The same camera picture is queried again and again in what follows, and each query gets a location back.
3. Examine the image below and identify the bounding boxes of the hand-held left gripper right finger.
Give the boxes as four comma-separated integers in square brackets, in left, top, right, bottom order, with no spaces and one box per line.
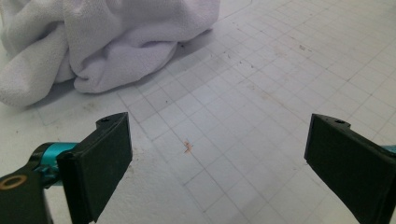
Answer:
[304,113,396,224]

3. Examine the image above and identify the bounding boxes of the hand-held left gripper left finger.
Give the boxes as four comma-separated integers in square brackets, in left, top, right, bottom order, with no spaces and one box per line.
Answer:
[56,111,134,224]

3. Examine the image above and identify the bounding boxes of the lilac printed towel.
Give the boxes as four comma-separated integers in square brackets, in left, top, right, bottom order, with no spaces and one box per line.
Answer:
[0,0,221,108]

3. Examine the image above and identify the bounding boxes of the white grid mat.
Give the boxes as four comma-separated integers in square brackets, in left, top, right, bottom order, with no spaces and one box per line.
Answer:
[0,0,396,224]

